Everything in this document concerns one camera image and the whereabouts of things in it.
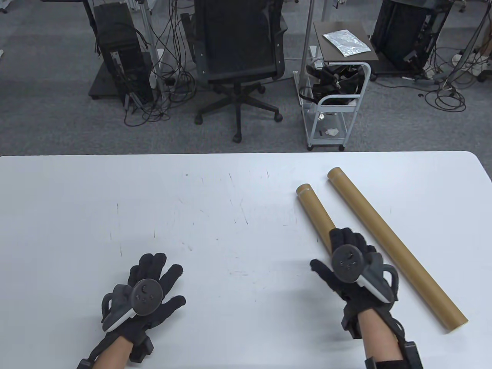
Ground person's right hand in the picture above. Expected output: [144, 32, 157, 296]
[310, 228, 399, 317]

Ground person's left hand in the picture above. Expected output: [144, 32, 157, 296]
[101, 253, 187, 345]

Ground brown cardboard mailing tube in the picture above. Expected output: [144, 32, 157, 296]
[327, 166, 469, 334]
[296, 184, 337, 255]

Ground person's right forearm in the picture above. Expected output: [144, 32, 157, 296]
[359, 309, 403, 369]

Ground person's left forearm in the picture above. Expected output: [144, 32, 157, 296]
[92, 336, 133, 369]

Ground grey hand tracker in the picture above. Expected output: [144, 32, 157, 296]
[331, 244, 399, 305]
[101, 279, 163, 332]

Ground white rolling cart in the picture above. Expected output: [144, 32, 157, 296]
[294, 58, 372, 151]

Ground black headset gear pile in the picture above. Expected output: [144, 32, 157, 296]
[299, 63, 366, 106]

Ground brown side table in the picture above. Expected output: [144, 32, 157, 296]
[313, 21, 379, 63]

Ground silver plastic bag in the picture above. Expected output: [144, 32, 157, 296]
[322, 30, 372, 57]

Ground dark grey floor plate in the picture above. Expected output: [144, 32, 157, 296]
[88, 61, 123, 100]

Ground black computer tower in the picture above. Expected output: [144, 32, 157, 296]
[93, 3, 154, 104]
[371, 0, 452, 75]

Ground white power strip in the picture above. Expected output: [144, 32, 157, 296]
[452, 54, 492, 75]

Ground black office chair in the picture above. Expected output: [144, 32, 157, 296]
[180, 0, 289, 143]

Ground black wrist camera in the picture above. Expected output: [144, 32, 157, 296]
[129, 335, 155, 363]
[341, 309, 362, 339]

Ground tangle of black cables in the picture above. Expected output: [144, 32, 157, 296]
[421, 37, 492, 113]
[122, 0, 198, 127]

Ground silver metal frame post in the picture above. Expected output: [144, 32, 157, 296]
[299, 0, 316, 91]
[138, 0, 170, 105]

